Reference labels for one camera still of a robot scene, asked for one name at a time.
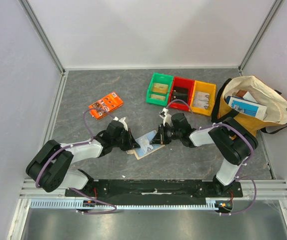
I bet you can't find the yellow canvas tote bag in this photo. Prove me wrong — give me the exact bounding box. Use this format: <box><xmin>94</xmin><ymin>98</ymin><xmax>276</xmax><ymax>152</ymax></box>
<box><xmin>211</xmin><ymin>75</ymin><xmax>287</xmax><ymax>136</ymax></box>

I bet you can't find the blue white box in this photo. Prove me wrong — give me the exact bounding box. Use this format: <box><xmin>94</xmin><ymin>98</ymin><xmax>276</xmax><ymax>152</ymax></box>
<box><xmin>226</xmin><ymin>96</ymin><xmax>267</xmax><ymax>120</ymax></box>

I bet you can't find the beige card holder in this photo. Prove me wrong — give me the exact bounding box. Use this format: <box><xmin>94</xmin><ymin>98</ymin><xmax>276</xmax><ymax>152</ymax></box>
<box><xmin>126</xmin><ymin>136</ymin><xmax>164</xmax><ymax>160</ymax></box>

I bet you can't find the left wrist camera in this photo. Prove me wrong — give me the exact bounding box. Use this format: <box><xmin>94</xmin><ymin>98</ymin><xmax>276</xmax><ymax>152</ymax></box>
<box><xmin>114</xmin><ymin>117</ymin><xmax>128</xmax><ymax>131</ymax></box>

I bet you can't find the brown box in bag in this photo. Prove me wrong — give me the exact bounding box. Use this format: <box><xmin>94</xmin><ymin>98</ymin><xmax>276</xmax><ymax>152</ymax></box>
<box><xmin>235</xmin><ymin>90</ymin><xmax>247</xmax><ymax>99</ymax></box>

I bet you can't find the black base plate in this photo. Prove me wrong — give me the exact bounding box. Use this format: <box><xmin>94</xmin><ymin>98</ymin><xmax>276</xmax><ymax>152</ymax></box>
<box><xmin>64</xmin><ymin>178</ymin><xmax>244</xmax><ymax>206</ymax></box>

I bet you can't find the white slotted cable duct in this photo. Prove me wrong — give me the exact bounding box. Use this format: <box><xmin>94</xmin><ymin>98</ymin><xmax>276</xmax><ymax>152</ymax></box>
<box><xmin>30</xmin><ymin>198</ymin><xmax>219</xmax><ymax>211</ymax></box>

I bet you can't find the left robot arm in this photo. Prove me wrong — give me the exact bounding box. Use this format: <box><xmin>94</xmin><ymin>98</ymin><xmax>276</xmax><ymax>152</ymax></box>
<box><xmin>25</xmin><ymin>117</ymin><xmax>140</xmax><ymax>197</ymax></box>

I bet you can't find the black card in red bin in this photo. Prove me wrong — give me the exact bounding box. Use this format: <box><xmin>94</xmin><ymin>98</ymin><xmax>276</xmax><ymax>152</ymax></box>
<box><xmin>173</xmin><ymin>86</ymin><xmax>189</xmax><ymax>95</ymax></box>

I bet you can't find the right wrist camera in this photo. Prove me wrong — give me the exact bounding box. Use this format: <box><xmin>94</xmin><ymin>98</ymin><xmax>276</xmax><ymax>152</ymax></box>
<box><xmin>159</xmin><ymin>107</ymin><xmax>172</xmax><ymax>126</ymax></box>

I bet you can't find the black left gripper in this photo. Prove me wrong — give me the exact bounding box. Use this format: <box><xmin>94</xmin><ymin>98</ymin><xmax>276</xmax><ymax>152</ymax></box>
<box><xmin>112</xmin><ymin>128</ymin><xmax>140</xmax><ymax>151</ymax></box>

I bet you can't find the green plastic bin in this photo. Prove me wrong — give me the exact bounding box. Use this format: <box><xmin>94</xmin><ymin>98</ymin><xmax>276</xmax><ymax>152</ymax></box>
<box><xmin>146</xmin><ymin>72</ymin><xmax>174</xmax><ymax>107</ymax></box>

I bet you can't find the white VIP card from holder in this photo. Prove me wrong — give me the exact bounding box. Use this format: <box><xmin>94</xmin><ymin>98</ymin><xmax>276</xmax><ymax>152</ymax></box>
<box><xmin>135</xmin><ymin>130</ymin><xmax>161</xmax><ymax>157</ymax></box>

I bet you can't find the orange snack box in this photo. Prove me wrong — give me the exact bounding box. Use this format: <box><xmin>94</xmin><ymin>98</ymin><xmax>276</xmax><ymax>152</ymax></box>
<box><xmin>88</xmin><ymin>92</ymin><xmax>124</xmax><ymax>120</ymax></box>

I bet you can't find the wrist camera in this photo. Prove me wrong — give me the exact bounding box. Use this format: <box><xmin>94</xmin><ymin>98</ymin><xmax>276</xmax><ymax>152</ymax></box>
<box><xmin>114</xmin><ymin>117</ymin><xmax>128</xmax><ymax>131</ymax></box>
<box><xmin>159</xmin><ymin>107</ymin><xmax>172</xmax><ymax>126</ymax></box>

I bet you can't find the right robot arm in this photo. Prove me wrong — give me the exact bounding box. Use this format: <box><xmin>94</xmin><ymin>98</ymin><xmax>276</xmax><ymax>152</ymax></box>
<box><xmin>150</xmin><ymin>112</ymin><xmax>258</xmax><ymax>197</ymax></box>

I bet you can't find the yellow plastic bin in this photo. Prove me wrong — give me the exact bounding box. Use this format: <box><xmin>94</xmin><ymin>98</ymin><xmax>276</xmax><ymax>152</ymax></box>
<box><xmin>190</xmin><ymin>80</ymin><xmax>217</xmax><ymax>116</ymax></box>

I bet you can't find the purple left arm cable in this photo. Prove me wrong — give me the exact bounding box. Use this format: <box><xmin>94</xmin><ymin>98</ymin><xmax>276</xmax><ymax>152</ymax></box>
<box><xmin>34</xmin><ymin>107</ymin><xmax>118</xmax><ymax>216</ymax></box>

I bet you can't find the gold card in green bin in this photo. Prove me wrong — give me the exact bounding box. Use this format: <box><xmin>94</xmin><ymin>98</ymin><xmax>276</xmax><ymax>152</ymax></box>
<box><xmin>151</xmin><ymin>82</ymin><xmax>169</xmax><ymax>94</ymax></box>

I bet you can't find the red plastic bin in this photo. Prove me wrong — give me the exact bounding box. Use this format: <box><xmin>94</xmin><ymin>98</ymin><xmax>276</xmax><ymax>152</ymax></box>
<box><xmin>168</xmin><ymin>76</ymin><xmax>195</xmax><ymax>112</ymax></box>

